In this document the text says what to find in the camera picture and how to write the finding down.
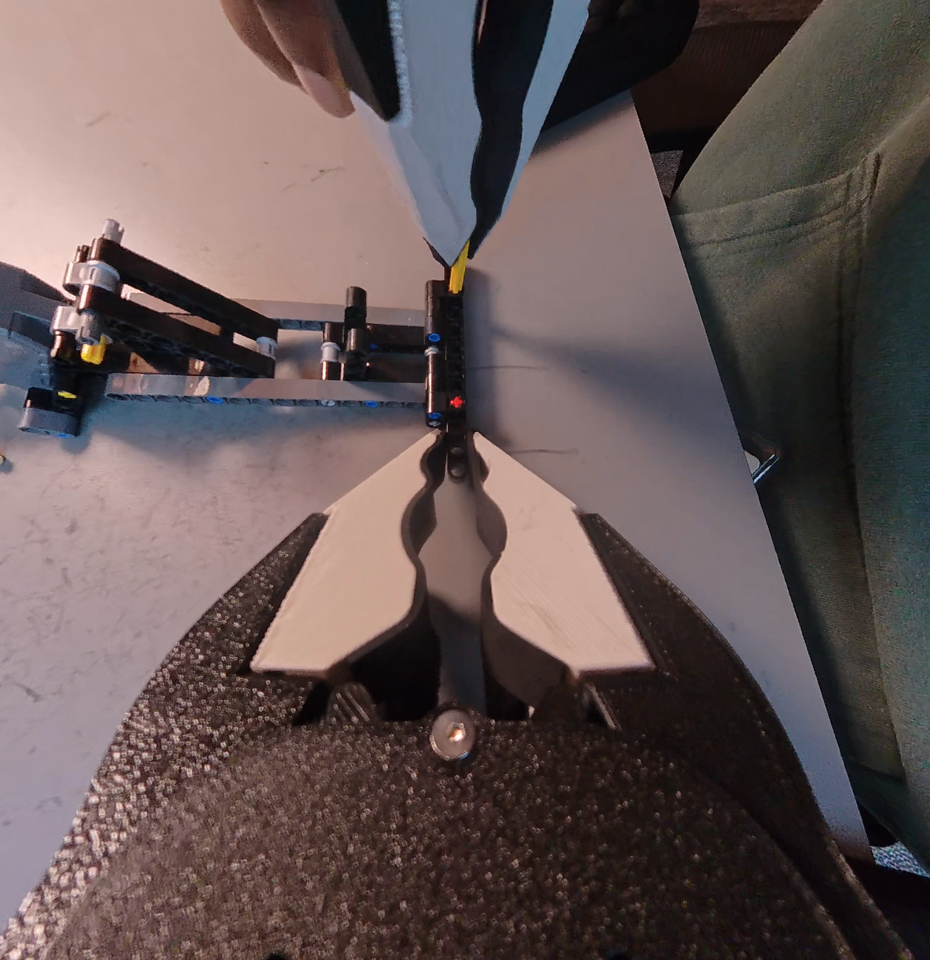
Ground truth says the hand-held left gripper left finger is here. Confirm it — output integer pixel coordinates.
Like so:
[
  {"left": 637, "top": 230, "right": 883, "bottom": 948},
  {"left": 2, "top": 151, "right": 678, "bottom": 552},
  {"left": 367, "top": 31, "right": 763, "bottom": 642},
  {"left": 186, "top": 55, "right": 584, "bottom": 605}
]
[{"left": 251, "top": 431, "right": 445, "bottom": 684}]

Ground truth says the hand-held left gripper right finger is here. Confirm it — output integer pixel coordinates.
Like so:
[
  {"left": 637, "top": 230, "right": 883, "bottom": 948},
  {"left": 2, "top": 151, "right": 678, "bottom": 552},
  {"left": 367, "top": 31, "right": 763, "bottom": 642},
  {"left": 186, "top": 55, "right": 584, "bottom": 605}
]
[{"left": 471, "top": 431, "right": 655, "bottom": 684}]

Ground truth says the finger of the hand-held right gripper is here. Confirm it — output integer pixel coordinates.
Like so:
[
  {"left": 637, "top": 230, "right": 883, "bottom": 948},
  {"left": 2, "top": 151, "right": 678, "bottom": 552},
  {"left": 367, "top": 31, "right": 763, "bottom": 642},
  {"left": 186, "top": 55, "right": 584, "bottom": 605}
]
[
  {"left": 348, "top": 0, "right": 484, "bottom": 265},
  {"left": 471, "top": 0, "right": 589, "bottom": 250}
]

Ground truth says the grey black toy chassis assembly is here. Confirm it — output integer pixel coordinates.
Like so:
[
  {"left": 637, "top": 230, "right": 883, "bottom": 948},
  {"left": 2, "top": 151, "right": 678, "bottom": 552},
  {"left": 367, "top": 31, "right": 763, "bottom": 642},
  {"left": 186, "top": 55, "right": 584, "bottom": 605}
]
[{"left": 0, "top": 217, "right": 484, "bottom": 481}]

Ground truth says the grey desk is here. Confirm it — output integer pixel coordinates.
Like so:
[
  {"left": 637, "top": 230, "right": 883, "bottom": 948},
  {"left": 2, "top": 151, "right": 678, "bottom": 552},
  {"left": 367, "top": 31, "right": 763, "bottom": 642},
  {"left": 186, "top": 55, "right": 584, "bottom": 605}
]
[{"left": 0, "top": 0, "right": 874, "bottom": 931}]

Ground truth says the person's right hand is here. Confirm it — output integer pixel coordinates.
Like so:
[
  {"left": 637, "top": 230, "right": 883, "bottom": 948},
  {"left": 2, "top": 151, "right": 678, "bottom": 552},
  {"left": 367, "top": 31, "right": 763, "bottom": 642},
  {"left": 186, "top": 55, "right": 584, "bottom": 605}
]
[{"left": 221, "top": 0, "right": 357, "bottom": 120}]

